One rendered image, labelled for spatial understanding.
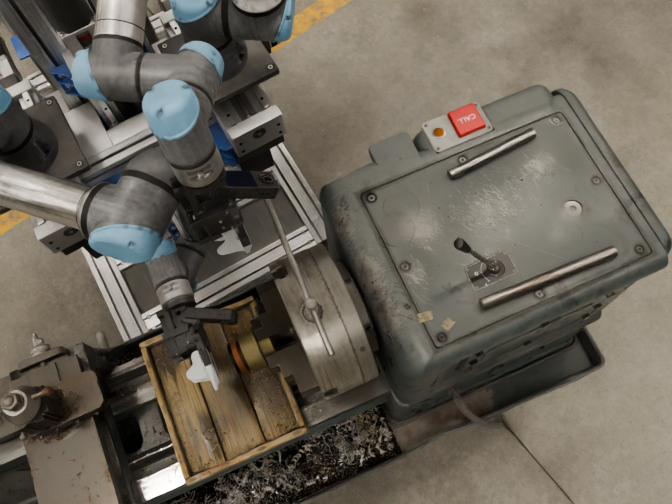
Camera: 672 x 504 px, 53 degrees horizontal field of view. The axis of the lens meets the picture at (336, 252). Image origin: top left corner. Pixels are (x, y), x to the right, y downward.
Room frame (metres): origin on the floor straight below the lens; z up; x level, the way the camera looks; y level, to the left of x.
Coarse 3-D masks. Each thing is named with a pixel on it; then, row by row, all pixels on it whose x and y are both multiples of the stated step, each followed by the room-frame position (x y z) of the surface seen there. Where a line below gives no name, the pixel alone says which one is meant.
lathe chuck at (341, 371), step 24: (288, 264) 0.48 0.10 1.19; (312, 264) 0.46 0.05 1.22; (288, 288) 0.42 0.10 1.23; (312, 288) 0.41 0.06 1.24; (288, 312) 0.36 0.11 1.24; (336, 312) 0.35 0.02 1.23; (312, 336) 0.31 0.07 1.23; (336, 336) 0.31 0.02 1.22; (312, 360) 0.27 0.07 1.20; (336, 360) 0.27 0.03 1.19; (336, 384) 0.23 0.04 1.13; (360, 384) 0.24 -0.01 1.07
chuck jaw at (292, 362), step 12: (288, 348) 0.33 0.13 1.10; (300, 348) 0.32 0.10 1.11; (276, 360) 0.30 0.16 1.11; (288, 360) 0.30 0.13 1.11; (300, 360) 0.30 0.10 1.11; (276, 372) 0.28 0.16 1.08; (288, 372) 0.27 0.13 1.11; (300, 372) 0.27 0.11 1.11; (312, 372) 0.27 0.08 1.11; (300, 384) 0.24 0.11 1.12; (312, 384) 0.24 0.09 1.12
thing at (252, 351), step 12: (240, 336) 0.37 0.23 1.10; (252, 336) 0.36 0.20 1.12; (228, 348) 0.34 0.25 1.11; (240, 348) 0.34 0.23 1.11; (252, 348) 0.33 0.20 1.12; (264, 348) 0.33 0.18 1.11; (276, 348) 0.34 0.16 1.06; (240, 360) 0.31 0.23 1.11; (252, 360) 0.31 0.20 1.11; (264, 360) 0.31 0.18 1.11; (240, 372) 0.29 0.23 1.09
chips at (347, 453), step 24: (120, 360) 0.49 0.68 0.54; (336, 432) 0.20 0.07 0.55; (360, 432) 0.19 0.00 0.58; (384, 432) 0.18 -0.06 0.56; (264, 456) 0.16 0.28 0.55; (288, 456) 0.15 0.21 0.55; (312, 456) 0.14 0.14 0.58; (336, 456) 0.13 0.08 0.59; (360, 456) 0.12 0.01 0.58; (384, 456) 0.12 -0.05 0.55; (216, 480) 0.12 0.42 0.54; (240, 480) 0.10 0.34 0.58; (264, 480) 0.10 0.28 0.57; (288, 480) 0.09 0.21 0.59; (312, 480) 0.08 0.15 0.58; (336, 480) 0.07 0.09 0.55
